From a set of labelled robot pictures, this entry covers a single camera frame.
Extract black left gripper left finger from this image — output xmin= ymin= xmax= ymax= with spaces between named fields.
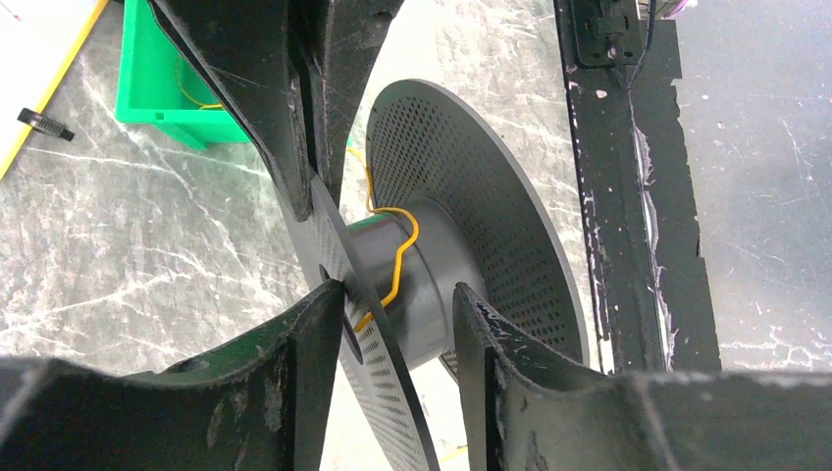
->
xmin=1 ymin=281 xmax=345 ymax=470

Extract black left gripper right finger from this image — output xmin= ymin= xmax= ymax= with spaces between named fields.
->
xmin=453 ymin=284 xmax=831 ymax=470

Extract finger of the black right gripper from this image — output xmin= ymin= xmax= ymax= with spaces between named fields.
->
xmin=150 ymin=0 xmax=312 ymax=222
xmin=288 ymin=0 xmax=402 ymax=202

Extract long yellow cable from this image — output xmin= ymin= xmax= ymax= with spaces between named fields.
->
xmin=344 ymin=145 xmax=471 ymax=466

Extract dark grey perforated spool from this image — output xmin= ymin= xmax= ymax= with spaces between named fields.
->
xmin=285 ymin=79 xmax=590 ymax=470

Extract green plastic bin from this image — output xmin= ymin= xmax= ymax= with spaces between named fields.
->
xmin=115 ymin=1 xmax=249 ymax=150

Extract yellow framed whiteboard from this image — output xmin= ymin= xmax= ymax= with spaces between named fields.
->
xmin=1 ymin=0 xmax=107 ymax=175

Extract yellow cables in bin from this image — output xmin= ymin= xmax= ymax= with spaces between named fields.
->
xmin=172 ymin=55 xmax=226 ymax=112

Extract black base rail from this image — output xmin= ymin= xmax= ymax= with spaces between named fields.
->
xmin=554 ymin=1 xmax=722 ymax=373

